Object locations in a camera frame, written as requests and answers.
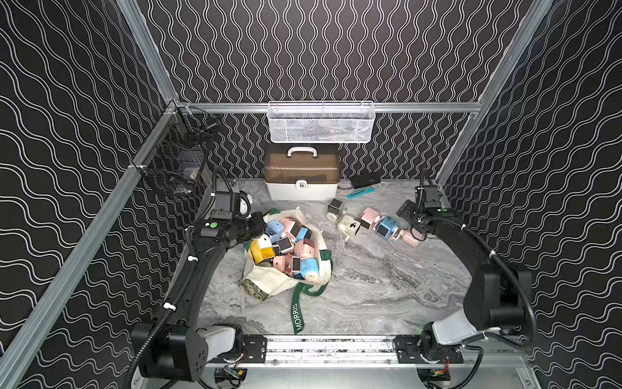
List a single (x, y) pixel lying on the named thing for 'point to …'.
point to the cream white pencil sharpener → (348, 226)
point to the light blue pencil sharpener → (274, 228)
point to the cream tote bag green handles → (263, 283)
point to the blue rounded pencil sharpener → (309, 268)
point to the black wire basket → (176, 155)
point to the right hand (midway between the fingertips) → (408, 214)
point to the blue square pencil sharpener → (385, 226)
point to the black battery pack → (365, 179)
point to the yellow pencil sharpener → (262, 249)
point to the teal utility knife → (358, 193)
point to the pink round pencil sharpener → (411, 237)
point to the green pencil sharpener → (334, 210)
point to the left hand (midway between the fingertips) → (266, 220)
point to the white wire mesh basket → (321, 121)
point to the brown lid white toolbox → (301, 173)
